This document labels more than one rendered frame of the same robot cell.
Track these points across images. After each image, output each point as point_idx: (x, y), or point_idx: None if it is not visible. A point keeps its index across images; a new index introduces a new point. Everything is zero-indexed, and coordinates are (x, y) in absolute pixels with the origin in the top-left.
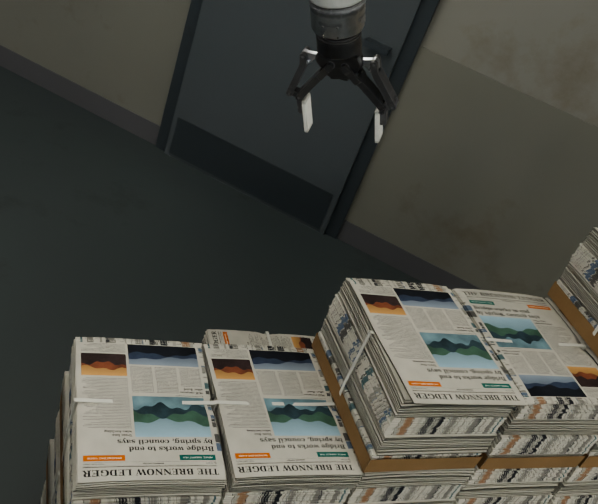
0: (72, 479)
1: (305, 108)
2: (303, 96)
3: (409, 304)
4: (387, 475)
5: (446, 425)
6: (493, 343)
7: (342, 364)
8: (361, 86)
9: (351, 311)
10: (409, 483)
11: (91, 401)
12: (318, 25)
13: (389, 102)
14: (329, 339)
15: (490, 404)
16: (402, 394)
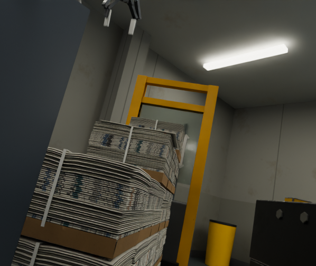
0: (114, 181)
1: (110, 13)
2: (111, 7)
3: None
4: (160, 188)
5: (168, 157)
6: None
7: (115, 155)
8: (132, 6)
9: (109, 131)
10: (160, 196)
11: (71, 152)
12: None
13: (140, 16)
14: (97, 152)
15: (176, 143)
16: (167, 134)
